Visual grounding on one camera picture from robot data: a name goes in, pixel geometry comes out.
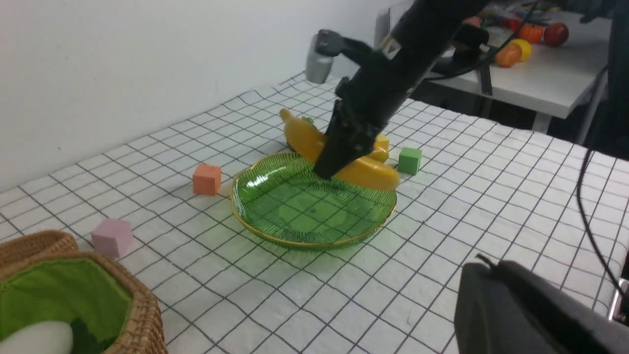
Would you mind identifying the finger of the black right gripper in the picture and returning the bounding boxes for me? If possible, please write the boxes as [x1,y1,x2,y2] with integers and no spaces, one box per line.
[313,114,353,179]
[339,128,381,173]

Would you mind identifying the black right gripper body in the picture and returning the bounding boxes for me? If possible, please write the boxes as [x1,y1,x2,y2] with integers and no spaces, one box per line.
[334,44,433,143]

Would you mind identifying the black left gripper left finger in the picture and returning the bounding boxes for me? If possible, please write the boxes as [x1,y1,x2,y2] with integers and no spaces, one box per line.
[454,262,560,354]

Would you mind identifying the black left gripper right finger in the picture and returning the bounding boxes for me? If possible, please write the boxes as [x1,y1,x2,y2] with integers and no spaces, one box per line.
[496,261,628,354]

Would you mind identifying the yellow toy banana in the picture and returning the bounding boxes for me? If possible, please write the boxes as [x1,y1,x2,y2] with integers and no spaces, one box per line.
[280,108,400,191]

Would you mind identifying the white toy radish green leaves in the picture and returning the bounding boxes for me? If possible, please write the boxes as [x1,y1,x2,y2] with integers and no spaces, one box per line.
[0,321,106,354]

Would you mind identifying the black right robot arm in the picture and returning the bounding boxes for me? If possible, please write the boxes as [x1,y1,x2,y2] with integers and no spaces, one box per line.
[306,0,628,354]

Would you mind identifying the toy fruits on side table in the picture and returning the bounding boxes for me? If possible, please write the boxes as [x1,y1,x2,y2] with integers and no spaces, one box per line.
[463,0,569,70]

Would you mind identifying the green foam cube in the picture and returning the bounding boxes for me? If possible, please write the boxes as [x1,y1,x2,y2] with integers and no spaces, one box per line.
[397,147,422,175]

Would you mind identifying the green leaf-shaped glass plate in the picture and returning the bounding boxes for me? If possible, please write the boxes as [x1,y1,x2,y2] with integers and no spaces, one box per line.
[230,152,397,251]

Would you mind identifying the orange foam cube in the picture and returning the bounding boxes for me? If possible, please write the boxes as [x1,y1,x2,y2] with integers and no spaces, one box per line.
[192,164,222,196]

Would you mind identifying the white side table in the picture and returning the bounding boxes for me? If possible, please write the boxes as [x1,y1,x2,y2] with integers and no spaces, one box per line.
[373,0,615,143]

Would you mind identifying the pink foam cube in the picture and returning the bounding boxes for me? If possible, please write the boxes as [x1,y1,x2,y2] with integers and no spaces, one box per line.
[91,219,133,259]

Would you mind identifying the woven wicker basket green lining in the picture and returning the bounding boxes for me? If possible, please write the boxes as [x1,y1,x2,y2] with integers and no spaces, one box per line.
[0,252,167,354]

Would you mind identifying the woven wicker basket lid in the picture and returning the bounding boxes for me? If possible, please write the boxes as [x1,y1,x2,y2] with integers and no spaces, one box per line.
[0,230,79,267]

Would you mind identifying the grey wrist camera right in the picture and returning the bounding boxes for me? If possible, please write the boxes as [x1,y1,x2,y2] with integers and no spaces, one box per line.
[305,29,374,85]

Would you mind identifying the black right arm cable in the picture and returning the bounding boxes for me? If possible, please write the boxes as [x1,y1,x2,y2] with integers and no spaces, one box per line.
[576,64,629,303]

